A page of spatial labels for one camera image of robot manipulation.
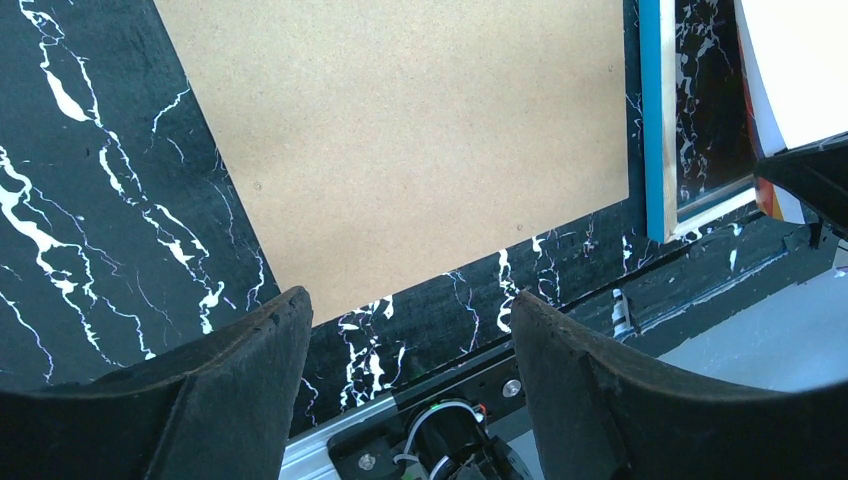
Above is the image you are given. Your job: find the brown cardboard backing board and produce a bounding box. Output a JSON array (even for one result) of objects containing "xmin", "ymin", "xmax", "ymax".
[{"xmin": 156, "ymin": 1, "xmax": 629, "ymax": 324}]

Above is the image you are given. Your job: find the aluminium front mounting rail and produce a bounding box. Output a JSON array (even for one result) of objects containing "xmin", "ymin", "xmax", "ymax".
[{"xmin": 278, "ymin": 218, "xmax": 848, "ymax": 480}]

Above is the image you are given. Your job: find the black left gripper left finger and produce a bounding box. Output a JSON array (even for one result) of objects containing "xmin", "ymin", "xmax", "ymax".
[{"xmin": 1, "ymin": 286, "xmax": 313, "ymax": 479}]

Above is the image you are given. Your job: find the hot air balloon photo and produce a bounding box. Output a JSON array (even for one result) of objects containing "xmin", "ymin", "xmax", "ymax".
[{"xmin": 734, "ymin": 1, "xmax": 847, "ymax": 223}]

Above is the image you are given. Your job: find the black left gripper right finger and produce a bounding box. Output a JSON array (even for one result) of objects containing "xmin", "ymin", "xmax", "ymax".
[{"xmin": 511, "ymin": 292, "xmax": 847, "ymax": 479}]

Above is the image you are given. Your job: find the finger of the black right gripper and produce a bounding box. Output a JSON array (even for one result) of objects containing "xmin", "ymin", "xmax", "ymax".
[{"xmin": 754, "ymin": 133, "xmax": 847, "ymax": 240}]

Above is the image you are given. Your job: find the blue wooden picture frame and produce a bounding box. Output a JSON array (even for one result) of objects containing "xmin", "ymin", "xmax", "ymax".
[{"xmin": 636, "ymin": 1, "xmax": 755, "ymax": 242}]

